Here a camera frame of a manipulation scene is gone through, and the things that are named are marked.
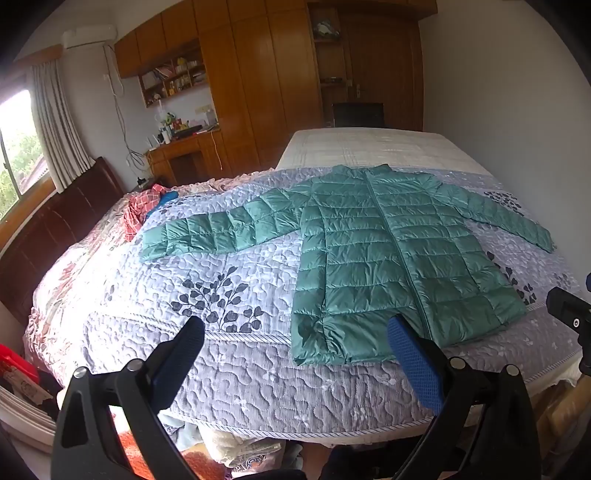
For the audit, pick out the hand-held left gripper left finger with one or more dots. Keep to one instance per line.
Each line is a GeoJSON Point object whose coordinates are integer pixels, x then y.
{"type": "Point", "coordinates": [182, 355]}

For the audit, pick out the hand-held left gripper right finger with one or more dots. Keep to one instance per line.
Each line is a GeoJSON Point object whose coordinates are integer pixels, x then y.
{"type": "Point", "coordinates": [413, 360]}

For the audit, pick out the green puffer jacket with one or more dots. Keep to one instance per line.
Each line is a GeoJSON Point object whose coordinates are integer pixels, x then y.
{"type": "Point", "coordinates": [369, 240]}

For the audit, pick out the pile of clothes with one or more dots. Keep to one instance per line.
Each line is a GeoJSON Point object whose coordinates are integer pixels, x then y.
{"type": "Point", "coordinates": [240, 454]}

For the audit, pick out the grey floral quilted bedspread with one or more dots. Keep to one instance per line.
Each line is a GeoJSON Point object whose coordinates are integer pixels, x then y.
{"type": "Point", "coordinates": [258, 369]}

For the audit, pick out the cardboard box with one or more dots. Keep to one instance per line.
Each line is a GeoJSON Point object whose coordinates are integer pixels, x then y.
{"type": "Point", "coordinates": [561, 415]}

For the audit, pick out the red checked cloth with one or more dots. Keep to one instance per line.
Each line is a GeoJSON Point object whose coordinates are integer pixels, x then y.
{"type": "Point", "coordinates": [138, 207]}

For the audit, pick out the blue cloth roll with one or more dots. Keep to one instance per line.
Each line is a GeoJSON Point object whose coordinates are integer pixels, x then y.
{"type": "Point", "coordinates": [167, 197]}

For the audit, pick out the red bag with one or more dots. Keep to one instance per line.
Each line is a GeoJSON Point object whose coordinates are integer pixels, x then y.
{"type": "Point", "coordinates": [16, 362]}

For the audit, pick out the dark bedside table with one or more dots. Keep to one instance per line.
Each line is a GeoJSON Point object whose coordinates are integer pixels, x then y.
{"type": "Point", "coordinates": [145, 182]}

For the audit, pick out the dark wooden headboard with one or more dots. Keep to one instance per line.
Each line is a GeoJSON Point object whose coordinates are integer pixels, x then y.
{"type": "Point", "coordinates": [46, 240]}

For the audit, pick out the wooden desk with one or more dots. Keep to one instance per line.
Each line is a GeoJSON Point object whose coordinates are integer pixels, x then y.
{"type": "Point", "coordinates": [184, 152]}

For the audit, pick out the white plaid bed sheet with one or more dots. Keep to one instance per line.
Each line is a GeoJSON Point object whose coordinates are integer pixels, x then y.
{"type": "Point", "coordinates": [369, 147]}

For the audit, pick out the assorted desk clutter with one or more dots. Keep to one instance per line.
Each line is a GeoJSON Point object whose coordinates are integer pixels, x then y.
{"type": "Point", "coordinates": [180, 124]}

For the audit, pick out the black chair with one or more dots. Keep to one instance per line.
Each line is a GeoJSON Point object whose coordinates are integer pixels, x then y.
{"type": "Point", "coordinates": [358, 115]}

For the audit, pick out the window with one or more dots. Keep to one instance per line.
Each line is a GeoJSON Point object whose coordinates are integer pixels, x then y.
{"type": "Point", "coordinates": [18, 157]}

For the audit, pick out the grey striped curtain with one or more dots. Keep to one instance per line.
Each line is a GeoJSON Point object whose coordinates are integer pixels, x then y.
{"type": "Point", "coordinates": [60, 124]}

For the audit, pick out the wooden wardrobe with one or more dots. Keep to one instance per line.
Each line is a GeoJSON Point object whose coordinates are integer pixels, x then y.
{"type": "Point", "coordinates": [258, 69]}

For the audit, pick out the wooden door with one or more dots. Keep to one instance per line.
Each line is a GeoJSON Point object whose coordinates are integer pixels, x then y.
{"type": "Point", "coordinates": [383, 60]}

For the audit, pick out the tall wooden niche shelf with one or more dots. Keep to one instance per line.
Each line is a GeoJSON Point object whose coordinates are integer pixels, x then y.
{"type": "Point", "coordinates": [328, 60]}

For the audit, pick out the white air conditioner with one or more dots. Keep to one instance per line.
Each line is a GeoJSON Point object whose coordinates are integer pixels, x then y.
{"type": "Point", "coordinates": [87, 37]}

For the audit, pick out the wooden wall shelf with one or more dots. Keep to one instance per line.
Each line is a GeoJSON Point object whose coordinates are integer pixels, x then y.
{"type": "Point", "coordinates": [173, 74]}

